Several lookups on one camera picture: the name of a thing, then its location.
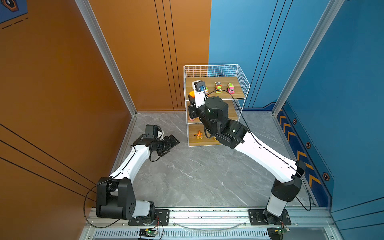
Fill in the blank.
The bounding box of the green toy car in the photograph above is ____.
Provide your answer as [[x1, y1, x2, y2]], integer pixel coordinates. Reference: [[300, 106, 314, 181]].
[[215, 82, 223, 94]]

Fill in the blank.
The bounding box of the pink toy truck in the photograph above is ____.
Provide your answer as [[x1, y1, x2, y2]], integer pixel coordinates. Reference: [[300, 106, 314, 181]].
[[227, 83, 235, 94]]

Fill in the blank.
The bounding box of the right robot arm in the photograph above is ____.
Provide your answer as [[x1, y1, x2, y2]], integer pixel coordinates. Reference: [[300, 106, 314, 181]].
[[188, 96, 306, 225]]

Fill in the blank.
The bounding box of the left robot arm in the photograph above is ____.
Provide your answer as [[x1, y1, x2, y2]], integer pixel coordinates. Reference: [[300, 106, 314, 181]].
[[94, 125, 180, 225]]

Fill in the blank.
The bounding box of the orange pikachu figure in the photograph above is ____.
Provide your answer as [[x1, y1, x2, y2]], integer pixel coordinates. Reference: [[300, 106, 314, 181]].
[[194, 130, 204, 140]]

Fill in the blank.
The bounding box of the left circuit board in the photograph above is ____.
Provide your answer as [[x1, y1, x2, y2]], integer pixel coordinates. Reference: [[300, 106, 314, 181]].
[[138, 228, 159, 240]]

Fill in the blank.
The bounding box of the circuit board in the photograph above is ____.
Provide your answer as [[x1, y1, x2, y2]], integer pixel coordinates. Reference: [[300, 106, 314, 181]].
[[267, 227, 290, 240], [138, 228, 159, 240]]

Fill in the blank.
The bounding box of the right circuit board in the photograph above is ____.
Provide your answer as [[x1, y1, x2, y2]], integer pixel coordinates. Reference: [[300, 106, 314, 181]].
[[267, 227, 290, 240]]

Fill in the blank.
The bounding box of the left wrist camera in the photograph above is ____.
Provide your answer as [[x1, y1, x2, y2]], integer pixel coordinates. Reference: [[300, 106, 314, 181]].
[[156, 127, 164, 140]]

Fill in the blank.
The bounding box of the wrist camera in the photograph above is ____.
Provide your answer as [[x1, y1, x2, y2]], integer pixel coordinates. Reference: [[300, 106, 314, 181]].
[[156, 127, 164, 140], [192, 80, 207, 108]]

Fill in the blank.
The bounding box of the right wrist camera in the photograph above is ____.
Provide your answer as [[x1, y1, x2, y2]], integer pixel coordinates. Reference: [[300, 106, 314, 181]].
[[192, 80, 207, 108]]

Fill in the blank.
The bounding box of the white wire wooden shelf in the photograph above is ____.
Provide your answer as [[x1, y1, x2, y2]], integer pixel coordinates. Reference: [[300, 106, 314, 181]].
[[184, 64, 251, 147]]

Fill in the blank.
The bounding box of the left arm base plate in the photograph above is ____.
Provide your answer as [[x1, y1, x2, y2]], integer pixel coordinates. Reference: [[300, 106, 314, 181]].
[[128, 209, 170, 227]]

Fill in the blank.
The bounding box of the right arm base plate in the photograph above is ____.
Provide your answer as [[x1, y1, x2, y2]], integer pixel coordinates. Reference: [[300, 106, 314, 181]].
[[248, 209, 292, 226]]

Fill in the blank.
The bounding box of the left aluminium corner post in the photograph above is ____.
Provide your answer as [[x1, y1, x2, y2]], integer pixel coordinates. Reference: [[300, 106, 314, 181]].
[[75, 0, 137, 117]]

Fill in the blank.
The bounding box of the aluminium corner post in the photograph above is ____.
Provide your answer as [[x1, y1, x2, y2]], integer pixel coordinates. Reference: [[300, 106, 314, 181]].
[[272, 0, 345, 117], [75, 0, 137, 117]]

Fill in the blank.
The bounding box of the aluminium rail frame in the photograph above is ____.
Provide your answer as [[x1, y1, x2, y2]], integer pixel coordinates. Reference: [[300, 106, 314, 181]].
[[80, 207, 343, 240]]

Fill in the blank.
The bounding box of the right aluminium corner post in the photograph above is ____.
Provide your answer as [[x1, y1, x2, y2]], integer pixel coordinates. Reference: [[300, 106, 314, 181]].
[[272, 0, 345, 117]]

